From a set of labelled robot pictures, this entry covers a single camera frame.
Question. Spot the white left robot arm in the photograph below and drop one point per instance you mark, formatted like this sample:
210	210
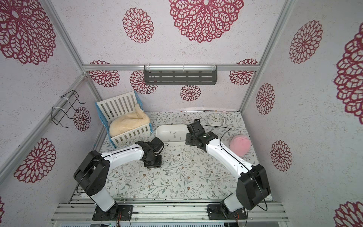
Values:
92	173

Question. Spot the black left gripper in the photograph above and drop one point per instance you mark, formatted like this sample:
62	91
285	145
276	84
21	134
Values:
158	164

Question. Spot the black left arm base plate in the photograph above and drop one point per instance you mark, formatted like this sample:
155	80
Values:
115	213

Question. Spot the white alarm clock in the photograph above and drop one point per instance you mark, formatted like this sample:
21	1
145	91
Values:
216	119

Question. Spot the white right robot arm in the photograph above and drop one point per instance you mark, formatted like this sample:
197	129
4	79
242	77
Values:
252	185

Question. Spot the dark grey wall shelf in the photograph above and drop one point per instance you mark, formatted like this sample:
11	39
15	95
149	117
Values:
183	76

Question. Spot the black wire wall rack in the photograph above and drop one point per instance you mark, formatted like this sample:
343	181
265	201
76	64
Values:
58	113

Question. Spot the white slatted blue basket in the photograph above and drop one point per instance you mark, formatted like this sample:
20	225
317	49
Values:
111	109

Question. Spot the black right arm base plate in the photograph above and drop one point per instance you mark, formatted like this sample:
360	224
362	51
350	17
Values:
221	212

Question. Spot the white plastic storage box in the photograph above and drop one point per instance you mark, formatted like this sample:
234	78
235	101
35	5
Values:
161	132

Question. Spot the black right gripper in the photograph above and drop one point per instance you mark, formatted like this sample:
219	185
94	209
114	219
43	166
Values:
194	129

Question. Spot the beige plush cloth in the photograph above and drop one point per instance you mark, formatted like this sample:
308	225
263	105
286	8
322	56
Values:
128	122

